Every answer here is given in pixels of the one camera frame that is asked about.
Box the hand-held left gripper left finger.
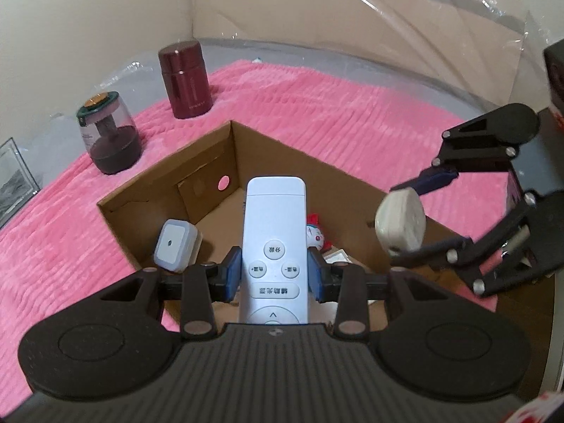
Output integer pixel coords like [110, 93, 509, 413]
[99, 247, 243, 341]

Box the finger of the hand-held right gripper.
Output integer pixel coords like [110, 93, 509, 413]
[390, 191, 546, 298]
[390, 108, 517, 195]

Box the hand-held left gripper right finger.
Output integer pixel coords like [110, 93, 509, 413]
[307, 247, 448, 342]

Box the white box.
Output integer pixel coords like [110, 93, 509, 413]
[325, 249, 354, 270]

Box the red blue toy figure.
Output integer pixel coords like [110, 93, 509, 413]
[305, 214, 329, 252]

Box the beige rounded plastic object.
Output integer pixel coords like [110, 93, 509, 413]
[374, 187, 427, 256]

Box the white plug-in night light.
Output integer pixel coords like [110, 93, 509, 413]
[154, 219, 202, 274]

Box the white remote control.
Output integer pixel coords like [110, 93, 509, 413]
[238, 177, 308, 324]

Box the brown cardboard box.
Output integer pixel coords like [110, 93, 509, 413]
[97, 119, 470, 333]

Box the pink ribbed blanket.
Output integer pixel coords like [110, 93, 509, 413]
[0, 59, 518, 406]

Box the glass jar with dark contents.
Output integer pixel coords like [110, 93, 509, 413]
[76, 92, 142, 176]

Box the plastic-wrapped headboard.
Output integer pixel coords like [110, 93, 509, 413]
[176, 0, 564, 111]

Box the red white patterned clothing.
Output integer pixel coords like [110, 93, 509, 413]
[498, 390, 564, 423]

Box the maroon thermos cup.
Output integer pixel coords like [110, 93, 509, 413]
[159, 41, 212, 119]

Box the silver picture frame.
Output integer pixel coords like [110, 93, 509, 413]
[0, 137, 40, 230]

